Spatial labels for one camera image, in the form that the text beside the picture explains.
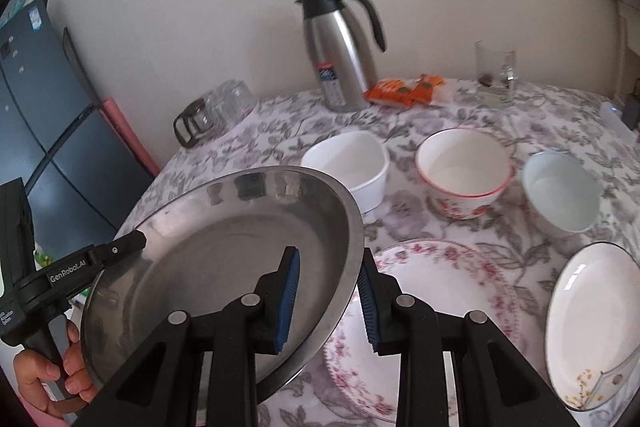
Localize white oval plate yellow flowers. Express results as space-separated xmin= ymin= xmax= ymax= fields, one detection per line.
xmin=544 ymin=242 xmax=639 ymax=412

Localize stainless steel plate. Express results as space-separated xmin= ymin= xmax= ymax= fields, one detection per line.
xmin=81 ymin=166 xmax=364 ymax=401

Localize floral pink rimmed plate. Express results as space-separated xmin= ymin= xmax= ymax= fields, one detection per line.
xmin=324 ymin=239 xmax=521 ymax=424

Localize light blue bowl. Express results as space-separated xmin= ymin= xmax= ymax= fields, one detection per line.
xmin=522 ymin=150 xmax=600 ymax=237

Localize red rimmed strawberry bowl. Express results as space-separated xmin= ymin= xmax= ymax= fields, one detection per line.
xmin=416 ymin=128 xmax=515 ymax=220

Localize white square bowl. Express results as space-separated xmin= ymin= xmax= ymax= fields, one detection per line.
xmin=300 ymin=131 xmax=390 ymax=213

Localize person's left hand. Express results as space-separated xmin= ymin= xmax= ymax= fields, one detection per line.
xmin=13 ymin=321 xmax=98 ymax=421

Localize dark blue refrigerator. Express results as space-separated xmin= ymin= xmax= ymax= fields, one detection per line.
xmin=1 ymin=0 xmax=153 ymax=259

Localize grey floral tablecloth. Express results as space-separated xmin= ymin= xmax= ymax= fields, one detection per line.
xmin=115 ymin=77 xmax=640 ymax=427

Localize white power strip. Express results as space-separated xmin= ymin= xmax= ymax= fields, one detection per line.
xmin=599 ymin=101 xmax=638 ymax=143

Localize stainless steel thermos jug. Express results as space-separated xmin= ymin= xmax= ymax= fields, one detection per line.
xmin=296 ymin=0 xmax=387 ymax=113

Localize black charger plug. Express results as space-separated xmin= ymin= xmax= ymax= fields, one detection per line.
xmin=622 ymin=93 xmax=640 ymax=130

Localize orange snack packet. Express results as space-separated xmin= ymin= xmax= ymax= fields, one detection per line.
xmin=364 ymin=75 xmax=457 ymax=109

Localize glass mug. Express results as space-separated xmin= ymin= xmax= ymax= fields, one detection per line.
xmin=474 ymin=40 xmax=516 ymax=107

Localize white wooden shelf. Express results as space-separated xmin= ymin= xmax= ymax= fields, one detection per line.
xmin=614 ymin=1 xmax=640 ymax=104

